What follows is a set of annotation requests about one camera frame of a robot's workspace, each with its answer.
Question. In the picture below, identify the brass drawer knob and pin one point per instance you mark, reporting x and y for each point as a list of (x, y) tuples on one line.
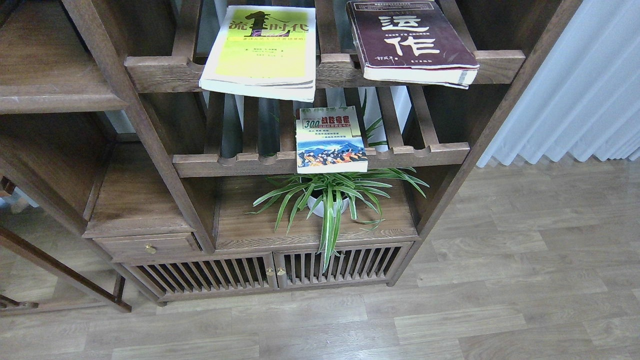
[(150, 249)]

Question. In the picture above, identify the small colourful paperback book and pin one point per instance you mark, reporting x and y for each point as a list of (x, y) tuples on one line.
[(328, 140)]

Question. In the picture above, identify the yellow green book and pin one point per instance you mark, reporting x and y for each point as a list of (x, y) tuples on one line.
[(264, 51)]

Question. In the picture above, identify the white plant pot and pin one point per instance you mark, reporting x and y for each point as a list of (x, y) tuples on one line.
[(315, 203)]

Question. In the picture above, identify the green spider plant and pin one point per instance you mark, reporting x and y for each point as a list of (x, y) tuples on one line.
[(292, 191)]

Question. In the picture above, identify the white curtain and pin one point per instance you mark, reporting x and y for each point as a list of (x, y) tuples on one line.
[(584, 100)]

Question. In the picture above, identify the dark wooden bookshelf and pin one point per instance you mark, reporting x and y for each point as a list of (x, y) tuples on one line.
[(103, 124)]

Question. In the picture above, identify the dark red book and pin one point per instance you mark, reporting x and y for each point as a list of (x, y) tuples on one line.
[(410, 42)]

